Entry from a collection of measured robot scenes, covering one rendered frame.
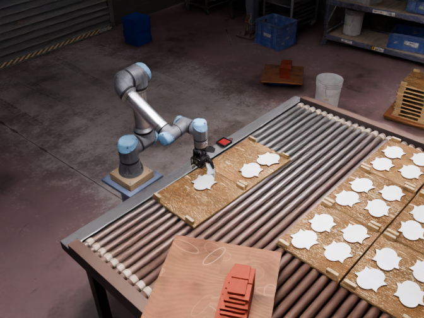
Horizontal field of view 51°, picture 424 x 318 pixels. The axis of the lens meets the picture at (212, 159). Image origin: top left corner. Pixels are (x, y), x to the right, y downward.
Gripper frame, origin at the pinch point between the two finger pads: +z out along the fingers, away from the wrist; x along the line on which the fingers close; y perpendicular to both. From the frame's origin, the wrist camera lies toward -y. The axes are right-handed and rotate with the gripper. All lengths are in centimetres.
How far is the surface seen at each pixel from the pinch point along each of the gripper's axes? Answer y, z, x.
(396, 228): -21, 8, 103
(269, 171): -29.8, 7.8, 26.7
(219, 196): 5.3, 7.8, 13.5
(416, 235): -20, 7, 113
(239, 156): -34.1, 7.8, 3.9
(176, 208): 25.8, 7.8, -1.1
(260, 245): 24, 10, 49
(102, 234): 60, 10, -23
